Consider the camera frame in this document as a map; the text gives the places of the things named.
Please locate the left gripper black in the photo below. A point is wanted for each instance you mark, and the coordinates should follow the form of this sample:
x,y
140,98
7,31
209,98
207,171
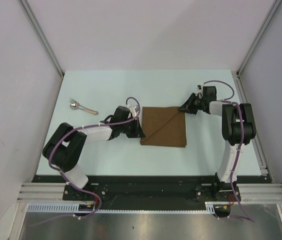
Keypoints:
x,y
138,132

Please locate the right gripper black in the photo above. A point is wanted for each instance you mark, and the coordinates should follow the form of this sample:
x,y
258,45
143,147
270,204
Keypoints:
x,y
187,107

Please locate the brown cloth napkin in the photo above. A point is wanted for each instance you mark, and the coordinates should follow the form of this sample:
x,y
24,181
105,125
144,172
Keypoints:
x,y
163,127

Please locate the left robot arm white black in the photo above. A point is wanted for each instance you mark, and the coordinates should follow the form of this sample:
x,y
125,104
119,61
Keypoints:
x,y
64,148

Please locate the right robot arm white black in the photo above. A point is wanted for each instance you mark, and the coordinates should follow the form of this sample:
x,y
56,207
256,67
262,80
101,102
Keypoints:
x,y
238,129

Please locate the silver metal spoon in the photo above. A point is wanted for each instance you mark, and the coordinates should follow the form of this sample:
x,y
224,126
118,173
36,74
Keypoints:
x,y
91,111

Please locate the silver metal fork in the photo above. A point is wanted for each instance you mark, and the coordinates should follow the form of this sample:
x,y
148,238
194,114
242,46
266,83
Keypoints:
x,y
77,102

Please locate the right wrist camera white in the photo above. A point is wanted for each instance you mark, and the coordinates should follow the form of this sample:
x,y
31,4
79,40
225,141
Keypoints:
x,y
200,86

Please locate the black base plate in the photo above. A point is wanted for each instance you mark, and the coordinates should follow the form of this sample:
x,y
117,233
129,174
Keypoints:
x,y
192,188

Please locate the white slotted cable duct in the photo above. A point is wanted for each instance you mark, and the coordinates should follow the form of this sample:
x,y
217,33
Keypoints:
x,y
165,206

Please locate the aluminium frame rail front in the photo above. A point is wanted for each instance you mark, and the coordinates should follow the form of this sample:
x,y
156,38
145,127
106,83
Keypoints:
x,y
251,193

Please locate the aluminium frame post right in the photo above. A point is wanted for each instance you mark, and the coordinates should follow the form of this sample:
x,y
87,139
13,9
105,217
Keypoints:
x,y
259,36

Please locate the aluminium frame post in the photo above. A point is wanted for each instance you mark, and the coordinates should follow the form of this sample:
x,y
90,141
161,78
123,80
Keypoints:
x,y
32,19
259,36

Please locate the aluminium frame post left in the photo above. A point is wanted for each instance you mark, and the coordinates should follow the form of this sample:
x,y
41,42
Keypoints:
x,y
32,19

